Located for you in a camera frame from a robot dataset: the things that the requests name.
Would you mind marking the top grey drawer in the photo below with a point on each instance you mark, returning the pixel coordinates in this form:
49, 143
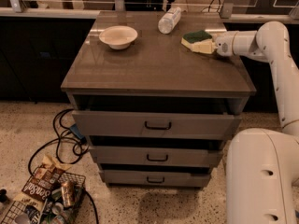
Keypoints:
156, 125

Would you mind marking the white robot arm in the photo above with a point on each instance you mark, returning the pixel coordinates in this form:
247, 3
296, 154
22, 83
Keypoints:
262, 165

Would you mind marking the green and yellow sponge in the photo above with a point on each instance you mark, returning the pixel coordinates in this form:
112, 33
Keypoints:
190, 38

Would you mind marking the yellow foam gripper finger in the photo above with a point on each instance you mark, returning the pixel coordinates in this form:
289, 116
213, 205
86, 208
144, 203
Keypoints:
205, 47

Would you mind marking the middle grey drawer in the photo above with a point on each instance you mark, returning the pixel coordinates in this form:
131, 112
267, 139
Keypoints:
156, 156

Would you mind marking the brown snack bag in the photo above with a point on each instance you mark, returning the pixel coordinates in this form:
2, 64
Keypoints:
39, 186

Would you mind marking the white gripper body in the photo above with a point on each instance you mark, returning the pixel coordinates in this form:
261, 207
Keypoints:
223, 44

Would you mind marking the copper drink can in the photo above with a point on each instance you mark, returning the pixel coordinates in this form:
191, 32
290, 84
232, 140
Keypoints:
68, 193

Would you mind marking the grey drawer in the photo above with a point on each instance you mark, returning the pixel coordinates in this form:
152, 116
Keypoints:
164, 179
156, 125
156, 156

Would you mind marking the grey drawer cabinet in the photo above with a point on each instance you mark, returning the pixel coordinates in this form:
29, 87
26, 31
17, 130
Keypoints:
155, 74

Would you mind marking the clear plastic water bottle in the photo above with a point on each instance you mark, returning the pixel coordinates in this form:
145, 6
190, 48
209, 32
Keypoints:
169, 20

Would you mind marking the bottom grey drawer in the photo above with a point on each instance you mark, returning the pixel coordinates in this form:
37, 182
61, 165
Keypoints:
164, 179

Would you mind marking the black wire basket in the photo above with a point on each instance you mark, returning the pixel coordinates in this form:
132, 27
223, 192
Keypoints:
52, 211

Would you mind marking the white paper bowl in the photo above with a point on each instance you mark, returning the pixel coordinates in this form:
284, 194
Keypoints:
118, 37

